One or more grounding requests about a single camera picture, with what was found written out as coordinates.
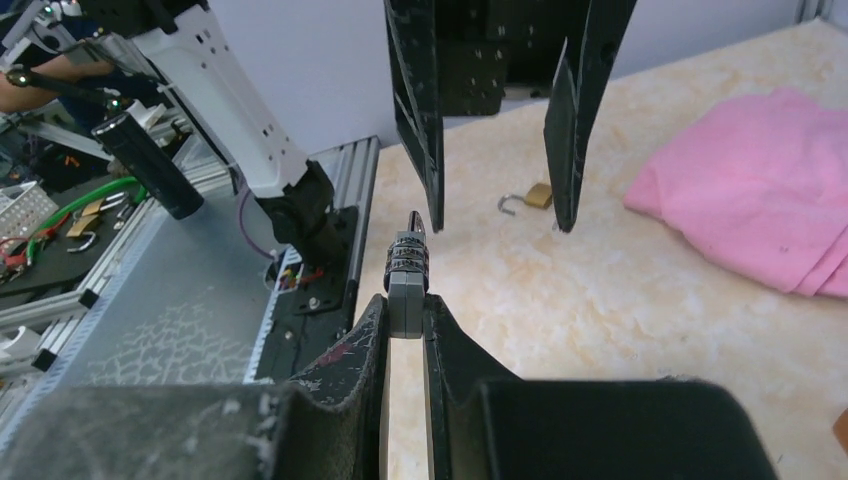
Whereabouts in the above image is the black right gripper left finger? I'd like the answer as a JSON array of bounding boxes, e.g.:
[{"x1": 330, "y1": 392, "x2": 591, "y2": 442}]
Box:
[{"x1": 271, "y1": 294, "x2": 389, "y2": 479}]

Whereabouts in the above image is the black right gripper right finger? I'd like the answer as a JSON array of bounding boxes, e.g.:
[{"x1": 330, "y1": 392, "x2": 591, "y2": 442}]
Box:
[{"x1": 423, "y1": 294, "x2": 520, "y2": 479}]

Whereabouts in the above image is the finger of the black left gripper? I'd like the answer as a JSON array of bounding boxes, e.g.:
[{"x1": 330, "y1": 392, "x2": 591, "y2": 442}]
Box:
[
  {"x1": 384, "y1": 1, "x2": 445, "y2": 233},
  {"x1": 543, "y1": 0, "x2": 637, "y2": 233}
]

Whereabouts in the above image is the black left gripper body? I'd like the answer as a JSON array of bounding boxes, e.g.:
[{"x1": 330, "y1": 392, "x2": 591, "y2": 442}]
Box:
[{"x1": 433, "y1": 1, "x2": 569, "y2": 116}]

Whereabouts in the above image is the grey combination lock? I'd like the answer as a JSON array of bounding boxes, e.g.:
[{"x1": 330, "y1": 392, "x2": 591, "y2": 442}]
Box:
[{"x1": 383, "y1": 210, "x2": 429, "y2": 339}]

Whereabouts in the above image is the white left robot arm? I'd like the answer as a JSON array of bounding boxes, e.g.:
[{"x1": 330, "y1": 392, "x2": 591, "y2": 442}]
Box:
[{"x1": 81, "y1": 1, "x2": 635, "y2": 265}]

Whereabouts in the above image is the brass padlock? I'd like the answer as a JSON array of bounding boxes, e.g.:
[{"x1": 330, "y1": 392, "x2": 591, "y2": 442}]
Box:
[{"x1": 497, "y1": 183, "x2": 553, "y2": 216}]

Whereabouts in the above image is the pink cloth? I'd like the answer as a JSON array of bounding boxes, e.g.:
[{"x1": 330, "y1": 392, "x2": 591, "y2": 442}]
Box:
[{"x1": 623, "y1": 88, "x2": 847, "y2": 297}]

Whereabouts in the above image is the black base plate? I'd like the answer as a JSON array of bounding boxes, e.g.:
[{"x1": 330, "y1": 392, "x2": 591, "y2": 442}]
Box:
[{"x1": 253, "y1": 205, "x2": 362, "y2": 386}]

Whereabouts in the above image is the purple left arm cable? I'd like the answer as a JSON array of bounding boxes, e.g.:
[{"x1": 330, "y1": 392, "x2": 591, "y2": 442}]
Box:
[{"x1": 237, "y1": 188, "x2": 280, "y2": 261}]

